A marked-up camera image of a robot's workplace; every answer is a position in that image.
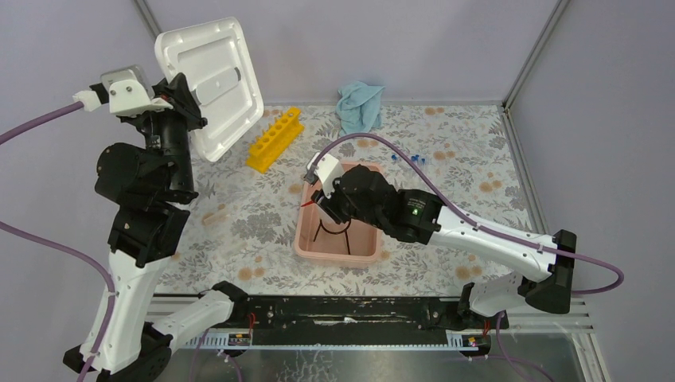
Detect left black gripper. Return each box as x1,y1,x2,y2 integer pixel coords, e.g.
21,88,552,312
127,72,207,197

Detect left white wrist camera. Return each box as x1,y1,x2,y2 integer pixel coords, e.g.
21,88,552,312
72,64,174,117

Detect white plastic bin lid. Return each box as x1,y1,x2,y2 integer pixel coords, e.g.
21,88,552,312
154,17,264,162

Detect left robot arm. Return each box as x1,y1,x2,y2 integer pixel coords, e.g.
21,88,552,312
63,73,252,381

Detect light blue cloth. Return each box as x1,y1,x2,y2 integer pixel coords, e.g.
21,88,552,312
335,81,385,137

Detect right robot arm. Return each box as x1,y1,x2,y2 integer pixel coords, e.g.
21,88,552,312
311,163,574,328

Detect black metal ring tripod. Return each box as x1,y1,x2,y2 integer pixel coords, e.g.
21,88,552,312
312,219,352,255

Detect floral table mat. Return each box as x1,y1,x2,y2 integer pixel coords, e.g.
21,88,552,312
158,104,555,298

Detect yellow test tube rack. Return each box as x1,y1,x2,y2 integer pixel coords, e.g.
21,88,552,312
245,107,304,173

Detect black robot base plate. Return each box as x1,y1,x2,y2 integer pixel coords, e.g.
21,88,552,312
206,295,509,352

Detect pink plastic bin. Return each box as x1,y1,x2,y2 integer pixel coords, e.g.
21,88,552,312
293,183,383,267

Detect red-capped white wash bottle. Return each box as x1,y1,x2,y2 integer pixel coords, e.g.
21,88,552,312
300,197,324,209

